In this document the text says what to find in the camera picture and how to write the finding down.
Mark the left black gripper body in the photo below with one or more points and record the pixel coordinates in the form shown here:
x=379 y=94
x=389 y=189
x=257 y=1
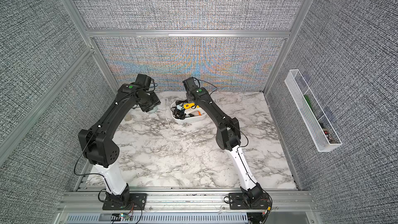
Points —
x=150 y=102

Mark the yellow hot glue gun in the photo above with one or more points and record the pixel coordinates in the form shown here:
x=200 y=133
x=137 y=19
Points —
x=184 y=104

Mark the white plastic storage box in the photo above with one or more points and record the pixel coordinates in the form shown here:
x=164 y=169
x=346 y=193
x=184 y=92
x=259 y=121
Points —
x=189 y=120

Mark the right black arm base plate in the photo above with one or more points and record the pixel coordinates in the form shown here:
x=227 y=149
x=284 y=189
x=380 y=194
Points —
x=241 y=201

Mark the mint lid glass jar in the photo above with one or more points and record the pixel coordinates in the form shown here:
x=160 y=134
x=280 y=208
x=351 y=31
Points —
x=153 y=110

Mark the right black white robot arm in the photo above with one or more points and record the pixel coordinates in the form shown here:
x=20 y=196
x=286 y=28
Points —
x=228 y=138

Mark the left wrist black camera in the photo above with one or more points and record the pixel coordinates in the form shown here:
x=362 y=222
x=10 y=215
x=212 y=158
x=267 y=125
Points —
x=144 y=81

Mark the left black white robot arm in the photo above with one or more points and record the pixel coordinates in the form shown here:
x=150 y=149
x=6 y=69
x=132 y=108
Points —
x=97 y=142

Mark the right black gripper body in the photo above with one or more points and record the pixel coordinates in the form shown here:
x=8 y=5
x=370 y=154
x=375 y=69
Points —
x=188 y=97

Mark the white pink glue gun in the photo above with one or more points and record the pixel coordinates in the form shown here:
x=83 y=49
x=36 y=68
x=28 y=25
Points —
x=192 y=113

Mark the clear wall-mounted tray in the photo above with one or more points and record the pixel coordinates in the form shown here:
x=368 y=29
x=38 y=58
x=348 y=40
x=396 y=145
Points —
x=319 y=127

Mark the green item in tray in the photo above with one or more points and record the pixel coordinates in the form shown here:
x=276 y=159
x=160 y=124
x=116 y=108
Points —
x=309 y=102

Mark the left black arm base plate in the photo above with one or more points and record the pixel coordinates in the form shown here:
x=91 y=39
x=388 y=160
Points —
x=135 y=200

